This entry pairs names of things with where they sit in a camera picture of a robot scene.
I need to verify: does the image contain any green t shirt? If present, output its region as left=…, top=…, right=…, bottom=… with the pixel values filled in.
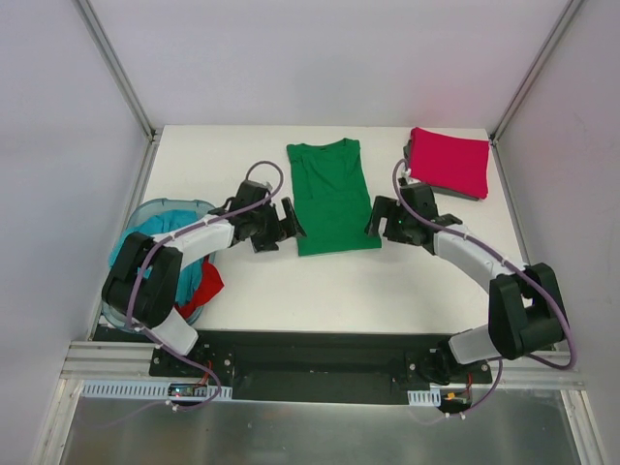
left=287, top=139, right=382, bottom=257

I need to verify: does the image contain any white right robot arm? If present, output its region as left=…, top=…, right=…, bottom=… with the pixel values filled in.
left=365, top=183, right=576, bottom=383

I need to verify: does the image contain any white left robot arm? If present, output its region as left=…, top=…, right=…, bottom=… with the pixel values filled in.
left=102, top=180, right=306, bottom=377

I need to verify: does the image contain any folded grey t shirt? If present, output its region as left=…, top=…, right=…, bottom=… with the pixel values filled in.
left=402, top=139, right=487, bottom=203

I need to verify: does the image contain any red t shirt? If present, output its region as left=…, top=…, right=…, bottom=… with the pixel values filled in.
left=175, top=258, right=225, bottom=323

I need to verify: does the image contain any folded magenta t shirt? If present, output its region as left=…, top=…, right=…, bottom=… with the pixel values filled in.
left=409, top=126, right=490, bottom=199

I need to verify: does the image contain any teal t shirt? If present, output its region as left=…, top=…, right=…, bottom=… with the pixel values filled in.
left=108, top=210, right=208, bottom=306

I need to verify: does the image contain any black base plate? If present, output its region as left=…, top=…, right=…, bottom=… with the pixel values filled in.
left=91, top=324, right=495, bottom=404

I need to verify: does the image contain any right white cable duct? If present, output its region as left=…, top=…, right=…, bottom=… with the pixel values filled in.
left=407, top=388, right=442, bottom=408

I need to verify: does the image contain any white cable duct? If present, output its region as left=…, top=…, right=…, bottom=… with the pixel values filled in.
left=407, top=388, right=442, bottom=408
left=81, top=381, right=233, bottom=402

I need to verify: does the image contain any left white cable duct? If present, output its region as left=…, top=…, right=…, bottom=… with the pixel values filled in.
left=81, top=381, right=233, bottom=402

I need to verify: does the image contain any aluminium front rail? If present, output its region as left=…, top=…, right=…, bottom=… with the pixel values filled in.
left=60, top=341, right=154, bottom=380

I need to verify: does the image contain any left aluminium frame post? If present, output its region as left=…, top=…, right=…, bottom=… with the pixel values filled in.
left=72, top=0, right=156, bottom=141

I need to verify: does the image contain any aluminium frame post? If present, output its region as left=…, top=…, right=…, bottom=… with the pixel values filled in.
left=72, top=0, right=156, bottom=141
left=489, top=0, right=587, bottom=145

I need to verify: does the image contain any right aluminium frame post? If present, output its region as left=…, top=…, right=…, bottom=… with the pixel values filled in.
left=489, top=0, right=587, bottom=145

